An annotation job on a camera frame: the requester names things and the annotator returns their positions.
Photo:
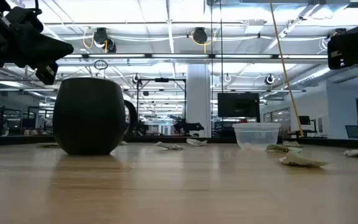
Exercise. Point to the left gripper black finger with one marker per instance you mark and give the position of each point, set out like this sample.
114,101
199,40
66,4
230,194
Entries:
51,51

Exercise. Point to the clear round plastic container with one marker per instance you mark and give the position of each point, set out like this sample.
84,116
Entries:
256,133

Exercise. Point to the black background robot arm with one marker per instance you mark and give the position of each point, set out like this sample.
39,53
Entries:
186,126

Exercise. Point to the dark mug with green inside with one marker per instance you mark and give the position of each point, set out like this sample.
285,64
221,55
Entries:
89,118

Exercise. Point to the black chair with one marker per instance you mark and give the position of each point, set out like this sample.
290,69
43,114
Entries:
304,120

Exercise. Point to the black monitor screen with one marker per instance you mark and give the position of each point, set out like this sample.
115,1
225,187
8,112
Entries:
238,104

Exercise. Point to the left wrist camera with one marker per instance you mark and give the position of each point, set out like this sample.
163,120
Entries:
26,20

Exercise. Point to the black workstation frame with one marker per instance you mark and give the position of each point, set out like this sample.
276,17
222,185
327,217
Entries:
162,80
2,121

